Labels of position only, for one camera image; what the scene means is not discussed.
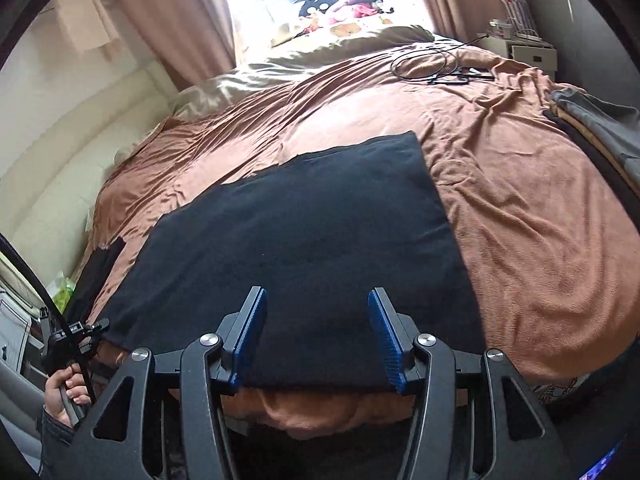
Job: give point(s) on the green tissue pack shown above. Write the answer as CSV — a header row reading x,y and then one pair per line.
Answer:
x,y
62,295

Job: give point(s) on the bedside cabinet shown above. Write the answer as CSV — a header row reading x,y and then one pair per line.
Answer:
x,y
12,320

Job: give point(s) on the phone with lit screen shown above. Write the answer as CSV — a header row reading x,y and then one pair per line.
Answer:
x,y
602,465

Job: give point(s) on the folded black clothes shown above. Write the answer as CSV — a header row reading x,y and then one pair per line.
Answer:
x,y
97,275

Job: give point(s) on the grey clothes pile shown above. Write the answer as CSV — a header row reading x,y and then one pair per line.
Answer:
x,y
600,130

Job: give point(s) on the person's left hand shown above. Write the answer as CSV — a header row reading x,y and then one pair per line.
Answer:
x,y
65,392

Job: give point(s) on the beige hanging cloth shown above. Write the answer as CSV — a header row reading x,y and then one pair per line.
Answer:
x,y
85,15

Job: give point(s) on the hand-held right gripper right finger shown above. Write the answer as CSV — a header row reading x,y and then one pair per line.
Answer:
x,y
387,345

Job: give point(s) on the person's left forearm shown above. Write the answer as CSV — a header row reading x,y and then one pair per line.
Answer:
x,y
55,440

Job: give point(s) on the black and white plush toy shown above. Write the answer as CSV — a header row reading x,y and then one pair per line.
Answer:
x,y
315,5

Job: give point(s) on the black bear print t-shirt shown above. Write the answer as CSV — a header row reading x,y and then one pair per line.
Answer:
x,y
310,235

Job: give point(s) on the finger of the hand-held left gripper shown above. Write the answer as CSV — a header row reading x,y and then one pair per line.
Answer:
x,y
97,327

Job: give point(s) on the white nightstand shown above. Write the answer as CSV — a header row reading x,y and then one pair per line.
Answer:
x,y
530,55

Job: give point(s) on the beige duvet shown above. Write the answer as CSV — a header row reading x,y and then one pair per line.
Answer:
x,y
300,65

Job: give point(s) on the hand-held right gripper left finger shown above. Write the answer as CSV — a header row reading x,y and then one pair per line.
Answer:
x,y
250,340

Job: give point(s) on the brown blanket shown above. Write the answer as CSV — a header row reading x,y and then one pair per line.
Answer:
x,y
525,235

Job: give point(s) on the black metal frame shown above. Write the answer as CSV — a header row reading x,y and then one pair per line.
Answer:
x,y
445,80
480,74

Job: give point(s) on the small white plush toy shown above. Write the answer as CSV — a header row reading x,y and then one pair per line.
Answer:
x,y
392,2

